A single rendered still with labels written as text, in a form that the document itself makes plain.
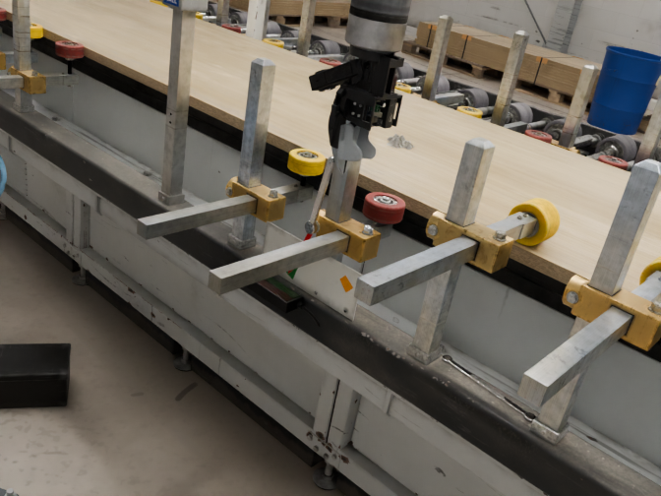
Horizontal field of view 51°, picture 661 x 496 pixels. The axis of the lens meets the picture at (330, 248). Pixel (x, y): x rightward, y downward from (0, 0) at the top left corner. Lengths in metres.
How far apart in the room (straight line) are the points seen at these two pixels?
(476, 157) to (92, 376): 1.52
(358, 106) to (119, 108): 1.23
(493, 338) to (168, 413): 1.07
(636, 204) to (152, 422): 1.51
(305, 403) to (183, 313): 0.54
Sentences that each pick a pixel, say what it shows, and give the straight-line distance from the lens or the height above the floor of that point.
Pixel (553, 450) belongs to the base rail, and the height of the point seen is 0.70.
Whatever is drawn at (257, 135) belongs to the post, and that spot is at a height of 0.96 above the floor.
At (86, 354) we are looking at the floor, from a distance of 2.36.
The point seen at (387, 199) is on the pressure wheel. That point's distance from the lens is 1.33.
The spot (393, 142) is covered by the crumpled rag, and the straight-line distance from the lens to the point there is 1.71.
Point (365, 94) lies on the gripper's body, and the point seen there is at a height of 1.14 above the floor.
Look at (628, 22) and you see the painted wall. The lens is 8.77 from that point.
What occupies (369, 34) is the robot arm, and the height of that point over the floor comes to 1.23.
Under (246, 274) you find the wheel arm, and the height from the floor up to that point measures 0.85.
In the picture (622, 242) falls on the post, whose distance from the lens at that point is 1.02.
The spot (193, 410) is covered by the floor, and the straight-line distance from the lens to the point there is 2.15.
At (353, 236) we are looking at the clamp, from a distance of 1.26.
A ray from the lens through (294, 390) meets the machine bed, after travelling 1.92.
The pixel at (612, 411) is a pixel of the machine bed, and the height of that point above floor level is 0.67.
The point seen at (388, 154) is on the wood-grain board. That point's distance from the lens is 1.64.
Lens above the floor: 1.38
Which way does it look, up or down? 26 degrees down
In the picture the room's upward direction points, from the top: 11 degrees clockwise
